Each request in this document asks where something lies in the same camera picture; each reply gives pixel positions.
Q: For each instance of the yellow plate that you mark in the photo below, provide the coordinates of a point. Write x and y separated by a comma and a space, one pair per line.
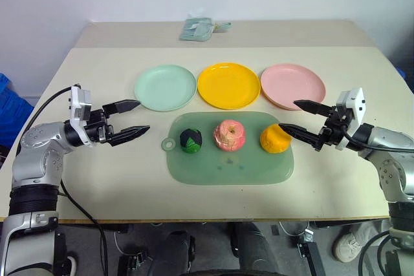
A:
229, 86

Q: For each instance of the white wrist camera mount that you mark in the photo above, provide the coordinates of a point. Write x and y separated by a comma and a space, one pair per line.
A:
80, 104
355, 104

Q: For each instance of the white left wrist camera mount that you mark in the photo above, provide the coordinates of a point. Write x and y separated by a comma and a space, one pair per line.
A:
80, 104

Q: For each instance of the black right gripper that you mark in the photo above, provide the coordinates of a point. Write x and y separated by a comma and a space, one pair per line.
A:
334, 129

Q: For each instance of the blue plastic crate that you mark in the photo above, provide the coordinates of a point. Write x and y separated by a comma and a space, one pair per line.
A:
13, 108

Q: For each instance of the small green tag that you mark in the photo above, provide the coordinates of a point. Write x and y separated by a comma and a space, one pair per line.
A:
222, 26

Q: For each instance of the pink plate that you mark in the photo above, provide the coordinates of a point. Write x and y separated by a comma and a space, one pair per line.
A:
291, 83

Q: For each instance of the dark green toy vegetable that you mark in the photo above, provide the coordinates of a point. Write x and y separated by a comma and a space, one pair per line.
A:
191, 142

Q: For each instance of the translucent green cutting mat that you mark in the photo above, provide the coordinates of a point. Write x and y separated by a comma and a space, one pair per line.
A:
229, 167

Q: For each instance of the blue plastic box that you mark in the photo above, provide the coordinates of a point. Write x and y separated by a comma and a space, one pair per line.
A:
407, 79

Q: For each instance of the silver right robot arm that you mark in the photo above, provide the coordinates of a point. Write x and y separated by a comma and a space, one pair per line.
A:
393, 172

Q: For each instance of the pink toy apple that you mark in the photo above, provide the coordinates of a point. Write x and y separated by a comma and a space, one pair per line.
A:
229, 136

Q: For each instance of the white sneaker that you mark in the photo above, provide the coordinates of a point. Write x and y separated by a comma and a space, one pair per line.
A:
351, 243

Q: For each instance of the dark rounded shape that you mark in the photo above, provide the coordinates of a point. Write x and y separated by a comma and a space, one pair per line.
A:
254, 250
173, 253

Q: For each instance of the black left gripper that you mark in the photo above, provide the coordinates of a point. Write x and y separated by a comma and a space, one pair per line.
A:
98, 127

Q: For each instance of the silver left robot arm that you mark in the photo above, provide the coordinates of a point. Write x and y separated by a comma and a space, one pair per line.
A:
35, 166

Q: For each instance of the mint green plate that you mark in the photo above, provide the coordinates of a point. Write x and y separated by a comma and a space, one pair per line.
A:
165, 88

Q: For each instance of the orange toy fruit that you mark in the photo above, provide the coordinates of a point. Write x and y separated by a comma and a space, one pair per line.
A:
273, 140

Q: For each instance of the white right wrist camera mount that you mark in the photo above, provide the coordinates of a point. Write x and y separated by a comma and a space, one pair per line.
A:
355, 104

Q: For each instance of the black metal stand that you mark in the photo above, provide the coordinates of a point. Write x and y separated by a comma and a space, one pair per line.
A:
312, 253

